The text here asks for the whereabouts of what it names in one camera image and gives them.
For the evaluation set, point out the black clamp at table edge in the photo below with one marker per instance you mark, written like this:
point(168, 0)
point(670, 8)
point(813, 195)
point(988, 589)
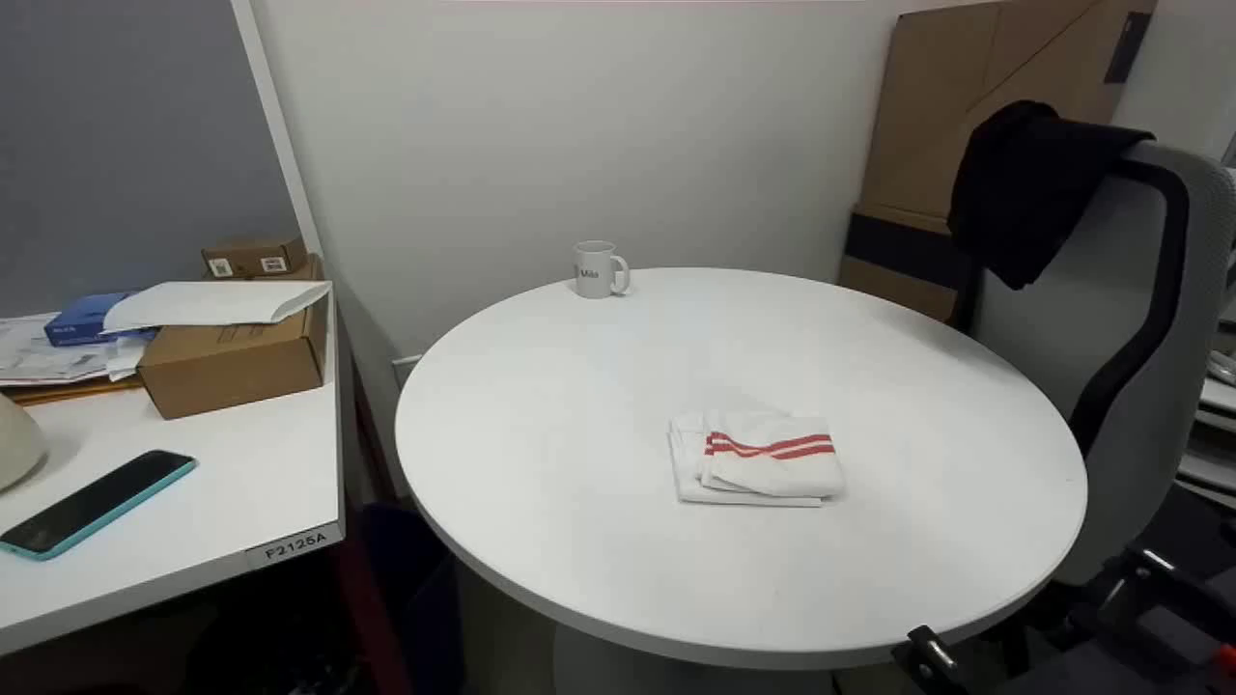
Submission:
point(942, 668)

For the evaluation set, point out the white ceramic mug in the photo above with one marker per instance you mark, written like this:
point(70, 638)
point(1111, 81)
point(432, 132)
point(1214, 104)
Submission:
point(601, 273)

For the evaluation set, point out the white towel with red stripes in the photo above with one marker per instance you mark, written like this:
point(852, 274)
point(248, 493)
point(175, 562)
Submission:
point(754, 455)

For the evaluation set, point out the grey office chair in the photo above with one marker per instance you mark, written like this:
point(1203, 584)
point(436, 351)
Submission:
point(1118, 332)

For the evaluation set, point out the brown cardboard box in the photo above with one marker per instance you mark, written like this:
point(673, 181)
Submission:
point(213, 367)

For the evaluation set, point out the black cloth on chair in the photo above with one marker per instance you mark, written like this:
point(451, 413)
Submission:
point(1026, 181)

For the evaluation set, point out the smartphone with teal case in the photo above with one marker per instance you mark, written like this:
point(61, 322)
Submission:
point(99, 504)

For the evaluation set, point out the large flat cardboard sheet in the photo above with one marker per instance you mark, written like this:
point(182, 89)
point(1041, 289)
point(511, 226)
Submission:
point(942, 74)

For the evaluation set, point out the blue packet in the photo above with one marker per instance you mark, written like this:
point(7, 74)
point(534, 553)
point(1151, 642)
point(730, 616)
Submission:
point(77, 322)

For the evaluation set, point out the white rectangular side desk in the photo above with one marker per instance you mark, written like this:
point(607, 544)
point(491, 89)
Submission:
point(265, 489)

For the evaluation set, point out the papers on side desk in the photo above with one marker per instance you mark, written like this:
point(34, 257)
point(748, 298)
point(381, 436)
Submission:
point(33, 360)

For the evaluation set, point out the beige rounded object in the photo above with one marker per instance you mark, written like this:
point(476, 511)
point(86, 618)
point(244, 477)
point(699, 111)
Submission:
point(19, 446)

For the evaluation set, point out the small open cardboard box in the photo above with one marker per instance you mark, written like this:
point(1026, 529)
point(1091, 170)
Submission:
point(260, 259)

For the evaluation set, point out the white padded envelope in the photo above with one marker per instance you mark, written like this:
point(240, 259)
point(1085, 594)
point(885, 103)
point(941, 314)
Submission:
point(208, 304)

